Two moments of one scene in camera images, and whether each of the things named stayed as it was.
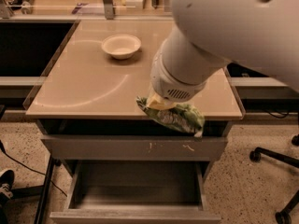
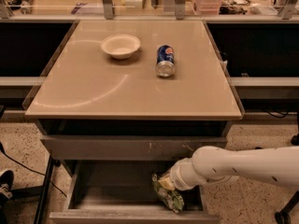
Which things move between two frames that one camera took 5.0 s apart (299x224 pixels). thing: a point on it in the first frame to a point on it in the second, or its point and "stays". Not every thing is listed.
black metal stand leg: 39,216 stays
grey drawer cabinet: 127,168 stays
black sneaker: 7,179 stays
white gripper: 169,84 to 177,175
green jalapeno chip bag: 179,116 to 172,197
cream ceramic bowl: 121,46 stays
